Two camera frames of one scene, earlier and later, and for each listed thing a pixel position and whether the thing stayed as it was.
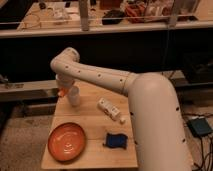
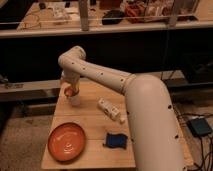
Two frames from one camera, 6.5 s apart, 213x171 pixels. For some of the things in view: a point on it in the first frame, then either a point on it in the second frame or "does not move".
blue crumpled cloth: [116, 141] does not move
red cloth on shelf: [135, 12] does not move
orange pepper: [63, 92] -> [70, 91]
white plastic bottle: [110, 109] does not move
